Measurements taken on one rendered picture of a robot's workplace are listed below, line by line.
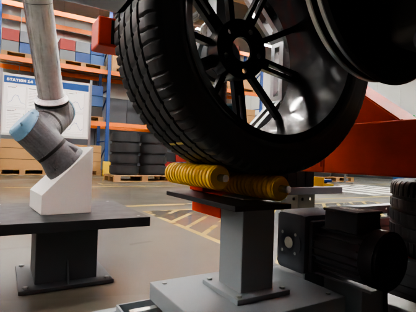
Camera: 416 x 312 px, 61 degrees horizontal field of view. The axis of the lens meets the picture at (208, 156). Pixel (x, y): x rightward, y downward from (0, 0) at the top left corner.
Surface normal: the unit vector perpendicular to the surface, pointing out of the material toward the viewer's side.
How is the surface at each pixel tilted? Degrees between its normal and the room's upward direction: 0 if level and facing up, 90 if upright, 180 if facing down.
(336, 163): 90
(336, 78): 72
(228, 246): 90
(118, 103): 90
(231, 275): 90
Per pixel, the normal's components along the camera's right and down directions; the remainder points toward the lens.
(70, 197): 0.57, 0.01
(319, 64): -0.86, -0.09
